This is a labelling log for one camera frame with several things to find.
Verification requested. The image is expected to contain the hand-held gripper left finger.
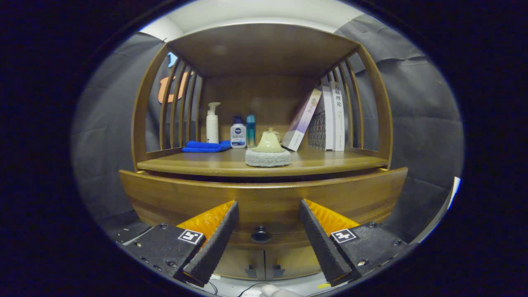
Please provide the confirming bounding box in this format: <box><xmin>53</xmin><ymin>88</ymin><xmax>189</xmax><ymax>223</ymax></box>
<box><xmin>118</xmin><ymin>200</ymin><xmax>240</xmax><ymax>288</ymax></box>

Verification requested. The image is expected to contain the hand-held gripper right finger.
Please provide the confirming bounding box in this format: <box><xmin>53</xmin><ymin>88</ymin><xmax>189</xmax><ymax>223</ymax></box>
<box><xmin>299</xmin><ymin>199</ymin><xmax>413</xmax><ymax>287</ymax></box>

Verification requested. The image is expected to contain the wooden drawer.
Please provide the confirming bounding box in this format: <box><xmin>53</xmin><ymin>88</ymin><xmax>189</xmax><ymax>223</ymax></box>
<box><xmin>119</xmin><ymin>167</ymin><xmax>409</xmax><ymax>250</ymax></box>

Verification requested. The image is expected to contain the cream brush with grey pad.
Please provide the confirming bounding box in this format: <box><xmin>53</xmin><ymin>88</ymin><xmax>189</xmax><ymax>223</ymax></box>
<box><xmin>245</xmin><ymin>127</ymin><xmax>291</xmax><ymax>167</ymax></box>

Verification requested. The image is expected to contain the wooden cabinet door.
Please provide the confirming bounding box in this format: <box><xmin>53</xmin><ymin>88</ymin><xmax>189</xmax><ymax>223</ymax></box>
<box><xmin>264</xmin><ymin>246</ymin><xmax>322</xmax><ymax>279</ymax></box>
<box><xmin>214</xmin><ymin>247</ymin><xmax>265</xmax><ymax>280</ymax></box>

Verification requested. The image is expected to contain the wooden countertop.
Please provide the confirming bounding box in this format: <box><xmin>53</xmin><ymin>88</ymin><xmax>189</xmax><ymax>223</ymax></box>
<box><xmin>137</xmin><ymin>146</ymin><xmax>389</xmax><ymax>178</ymax></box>

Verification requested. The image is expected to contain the wooden cabinet with slatted shelf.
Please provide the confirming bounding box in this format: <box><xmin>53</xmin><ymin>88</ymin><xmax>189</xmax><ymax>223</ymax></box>
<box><xmin>131</xmin><ymin>23</ymin><xmax>393</xmax><ymax>282</ymax></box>

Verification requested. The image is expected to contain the blue folded cloth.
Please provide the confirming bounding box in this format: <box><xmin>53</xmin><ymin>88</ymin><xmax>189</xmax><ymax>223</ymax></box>
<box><xmin>182</xmin><ymin>140</ymin><xmax>231</xmax><ymax>153</ymax></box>

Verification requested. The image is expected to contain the white lotion bottle blue cap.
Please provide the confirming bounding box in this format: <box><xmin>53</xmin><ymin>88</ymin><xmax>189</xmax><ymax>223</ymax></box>
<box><xmin>230</xmin><ymin>116</ymin><xmax>247</xmax><ymax>149</ymax></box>

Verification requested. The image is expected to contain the white pump bottle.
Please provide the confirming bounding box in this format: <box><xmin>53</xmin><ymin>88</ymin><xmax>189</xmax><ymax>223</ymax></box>
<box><xmin>206</xmin><ymin>102</ymin><xmax>221</xmax><ymax>144</ymax></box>

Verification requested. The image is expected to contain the grey patterned book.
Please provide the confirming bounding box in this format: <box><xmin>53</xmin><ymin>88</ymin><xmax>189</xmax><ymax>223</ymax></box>
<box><xmin>307</xmin><ymin>101</ymin><xmax>326</xmax><ymax>150</ymax></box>

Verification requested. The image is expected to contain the teal transparent bottle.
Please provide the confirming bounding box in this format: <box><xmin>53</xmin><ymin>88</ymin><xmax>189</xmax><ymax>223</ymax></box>
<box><xmin>246</xmin><ymin>115</ymin><xmax>256</xmax><ymax>148</ymax></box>

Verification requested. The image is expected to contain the white book with black characters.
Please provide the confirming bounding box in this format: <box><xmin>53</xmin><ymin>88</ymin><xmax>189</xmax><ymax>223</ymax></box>
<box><xmin>330</xmin><ymin>81</ymin><xmax>346</xmax><ymax>151</ymax></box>

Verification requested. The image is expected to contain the plain white book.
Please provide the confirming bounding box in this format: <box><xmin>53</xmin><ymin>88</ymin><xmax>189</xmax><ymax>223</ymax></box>
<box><xmin>321</xmin><ymin>85</ymin><xmax>335</xmax><ymax>151</ymax></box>

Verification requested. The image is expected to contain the purple and white book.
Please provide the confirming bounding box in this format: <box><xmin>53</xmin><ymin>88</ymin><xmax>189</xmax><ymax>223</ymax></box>
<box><xmin>282</xmin><ymin>88</ymin><xmax>323</xmax><ymax>152</ymax></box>

